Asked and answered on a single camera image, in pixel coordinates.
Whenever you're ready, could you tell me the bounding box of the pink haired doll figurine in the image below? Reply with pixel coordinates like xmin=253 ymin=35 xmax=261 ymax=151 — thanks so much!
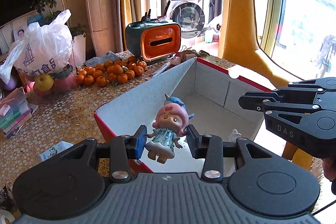
xmin=145 ymin=94 xmax=194 ymax=164

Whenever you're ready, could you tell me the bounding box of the clear tape roll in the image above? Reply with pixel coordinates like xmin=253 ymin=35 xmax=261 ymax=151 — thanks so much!
xmin=0 ymin=209 xmax=15 ymax=224

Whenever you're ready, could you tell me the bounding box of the person's hand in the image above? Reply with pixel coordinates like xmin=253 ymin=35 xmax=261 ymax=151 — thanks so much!
xmin=322 ymin=158 xmax=336 ymax=195

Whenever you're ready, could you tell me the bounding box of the red white cardboard box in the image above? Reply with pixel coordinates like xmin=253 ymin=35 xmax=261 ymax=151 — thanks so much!
xmin=93 ymin=56 xmax=275 ymax=174

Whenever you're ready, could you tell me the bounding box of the small blue white carton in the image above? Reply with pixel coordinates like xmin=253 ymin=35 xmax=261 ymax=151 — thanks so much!
xmin=39 ymin=141 xmax=73 ymax=162

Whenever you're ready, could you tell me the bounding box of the pile of small oranges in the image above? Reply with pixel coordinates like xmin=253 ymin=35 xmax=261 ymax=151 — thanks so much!
xmin=76 ymin=56 xmax=147 ymax=88

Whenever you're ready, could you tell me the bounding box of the pink green cloth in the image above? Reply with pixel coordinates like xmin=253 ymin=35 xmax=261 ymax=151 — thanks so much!
xmin=169 ymin=50 xmax=210 ymax=66

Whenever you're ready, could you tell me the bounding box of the grey folded cloth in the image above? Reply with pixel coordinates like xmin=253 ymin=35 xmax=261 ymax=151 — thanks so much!
xmin=84 ymin=51 xmax=121 ymax=67

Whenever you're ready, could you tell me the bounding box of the yellow apple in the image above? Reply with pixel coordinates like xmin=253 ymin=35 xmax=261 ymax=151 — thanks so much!
xmin=34 ymin=74 xmax=54 ymax=92

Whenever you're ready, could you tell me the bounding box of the stack of colourful books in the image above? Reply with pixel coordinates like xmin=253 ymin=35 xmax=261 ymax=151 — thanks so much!
xmin=1 ymin=88 xmax=38 ymax=139

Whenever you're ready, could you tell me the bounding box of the green orange tissue box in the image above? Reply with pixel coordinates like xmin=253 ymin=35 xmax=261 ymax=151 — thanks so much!
xmin=125 ymin=10 xmax=182 ymax=62

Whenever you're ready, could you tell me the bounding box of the front load washing machine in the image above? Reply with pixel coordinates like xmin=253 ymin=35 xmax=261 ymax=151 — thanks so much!
xmin=161 ymin=0 xmax=205 ymax=39

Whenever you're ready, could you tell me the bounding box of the white plastic shopping bag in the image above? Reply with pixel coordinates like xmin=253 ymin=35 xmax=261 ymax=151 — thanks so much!
xmin=1 ymin=9 xmax=72 ymax=84

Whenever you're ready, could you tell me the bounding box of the white framed portrait photo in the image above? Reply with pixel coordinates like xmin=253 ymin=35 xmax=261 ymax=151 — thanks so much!
xmin=13 ymin=24 xmax=27 ymax=42

